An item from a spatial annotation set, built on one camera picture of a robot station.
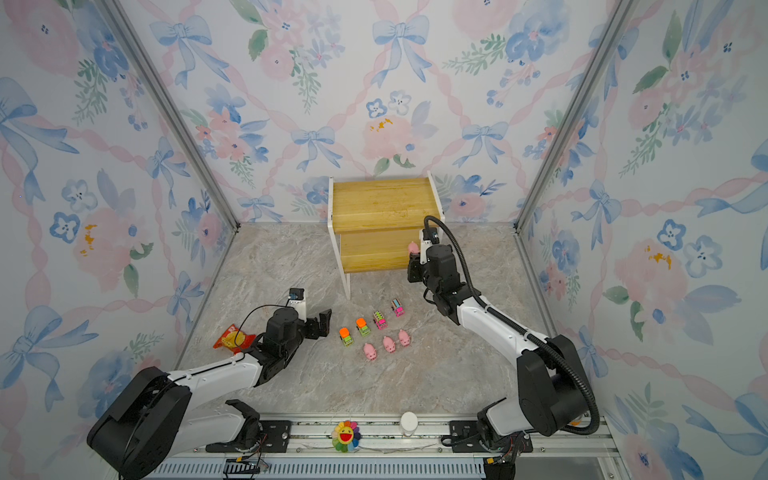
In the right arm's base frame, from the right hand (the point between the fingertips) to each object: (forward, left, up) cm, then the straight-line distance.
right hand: (413, 253), depth 86 cm
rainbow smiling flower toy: (-43, +17, -19) cm, 50 cm away
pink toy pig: (+1, 0, +1) cm, 1 cm away
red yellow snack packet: (-20, +55, -17) cm, 60 cm away
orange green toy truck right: (-14, +15, -17) cm, 27 cm away
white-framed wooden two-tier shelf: (0, +11, +12) cm, 17 cm away
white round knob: (-41, +2, -13) cm, 43 cm away
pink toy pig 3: (-20, +7, -18) cm, 28 cm away
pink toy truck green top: (-12, +10, -18) cm, 24 cm away
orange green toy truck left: (-17, +20, -18) cm, 32 cm away
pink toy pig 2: (-18, +2, -19) cm, 26 cm away
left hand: (-11, +28, -12) cm, 32 cm away
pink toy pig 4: (-22, +13, -19) cm, 31 cm away
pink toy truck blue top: (-8, +4, -18) cm, 20 cm away
